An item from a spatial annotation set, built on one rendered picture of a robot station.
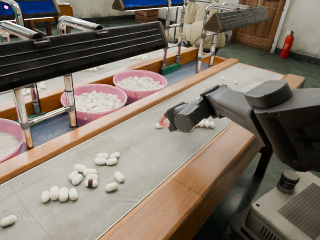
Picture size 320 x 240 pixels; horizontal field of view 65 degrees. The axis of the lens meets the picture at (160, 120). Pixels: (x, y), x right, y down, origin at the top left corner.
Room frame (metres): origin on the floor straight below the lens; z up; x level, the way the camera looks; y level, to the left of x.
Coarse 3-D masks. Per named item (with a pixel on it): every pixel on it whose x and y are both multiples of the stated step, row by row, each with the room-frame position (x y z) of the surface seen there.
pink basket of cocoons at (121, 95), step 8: (96, 88) 1.04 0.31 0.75; (112, 88) 1.04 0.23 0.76; (64, 96) 0.92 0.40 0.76; (120, 96) 1.00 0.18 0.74; (64, 104) 0.83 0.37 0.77; (80, 112) 0.79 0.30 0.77; (88, 112) 0.79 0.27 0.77; (96, 112) 0.79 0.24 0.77; (104, 112) 0.81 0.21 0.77; (80, 120) 0.81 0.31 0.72; (88, 120) 0.81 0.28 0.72
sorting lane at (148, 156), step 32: (192, 96) 1.08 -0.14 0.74; (128, 128) 0.75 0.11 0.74; (160, 128) 0.78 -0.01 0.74; (224, 128) 0.82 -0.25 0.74; (64, 160) 0.55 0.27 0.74; (128, 160) 0.58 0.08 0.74; (160, 160) 0.59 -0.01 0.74; (0, 192) 0.42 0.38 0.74; (32, 192) 0.42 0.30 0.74; (96, 192) 0.44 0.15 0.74; (128, 192) 0.45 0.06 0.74; (32, 224) 0.34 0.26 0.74; (64, 224) 0.35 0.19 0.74; (96, 224) 0.35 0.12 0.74
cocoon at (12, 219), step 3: (9, 216) 0.34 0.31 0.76; (12, 216) 0.34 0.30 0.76; (15, 216) 0.34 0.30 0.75; (3, 219) 0.33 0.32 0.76; (6, 219) 0.33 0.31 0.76; (9, 219) 0.33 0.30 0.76; (12, 219) 0.34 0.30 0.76; (15, 219) 0.34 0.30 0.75; (0, 222) 0.33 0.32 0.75; (3, 222) 0.33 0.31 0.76; (6, 222) 0.33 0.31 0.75; (9, 222) 0.33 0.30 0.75; (12, 222) 0.33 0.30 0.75; (3, 225) 0.32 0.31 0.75; (6, 225) 0.33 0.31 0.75
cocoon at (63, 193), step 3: (60, 189) 0.43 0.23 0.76; (63, 189) 0.43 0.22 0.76; (66, 189) 0.43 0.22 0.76; (60, 192) 0.42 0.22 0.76; (63, 192) 0.42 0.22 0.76; (66, 192) 0.42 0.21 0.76; (60, 195) 0.41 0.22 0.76; (63, 195) 0.41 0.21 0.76; (66, 195) 0.41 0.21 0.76; (60, 198) 0.40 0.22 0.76; (63, 198) 0.40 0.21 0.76; (66, 198) 0.41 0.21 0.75
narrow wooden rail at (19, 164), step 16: (224, 64) 1.54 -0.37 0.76; (192, 80) 1.21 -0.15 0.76; (160, 96) 0.99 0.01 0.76; (112, 112) 0.81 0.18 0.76; (128, 112) 0.83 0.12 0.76; (80, 128) 0.69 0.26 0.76; (96, 128) 0.70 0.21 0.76; (48, 144) 0.59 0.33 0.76; (64, 144) 0.60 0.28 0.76; (16, 160) 0.51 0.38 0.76; (32, 160) 0.51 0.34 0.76; (0, 176) 0.45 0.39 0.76; (16, 176) 0.47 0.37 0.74
